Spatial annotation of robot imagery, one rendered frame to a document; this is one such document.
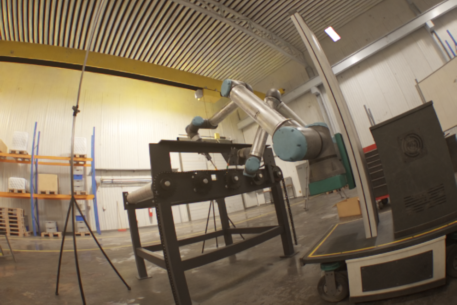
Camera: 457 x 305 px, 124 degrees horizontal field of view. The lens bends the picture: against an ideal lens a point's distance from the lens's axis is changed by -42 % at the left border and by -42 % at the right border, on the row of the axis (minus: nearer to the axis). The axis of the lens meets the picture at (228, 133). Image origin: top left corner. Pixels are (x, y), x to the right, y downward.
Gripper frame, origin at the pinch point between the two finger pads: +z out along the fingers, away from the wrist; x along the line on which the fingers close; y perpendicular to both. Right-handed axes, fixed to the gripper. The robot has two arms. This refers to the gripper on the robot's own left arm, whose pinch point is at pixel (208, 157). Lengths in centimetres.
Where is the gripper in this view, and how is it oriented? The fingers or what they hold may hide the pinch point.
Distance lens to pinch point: 180.3
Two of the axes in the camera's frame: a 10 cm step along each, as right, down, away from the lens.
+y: 6.6, -2.3, 7.1
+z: 5.6, 7.8, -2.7
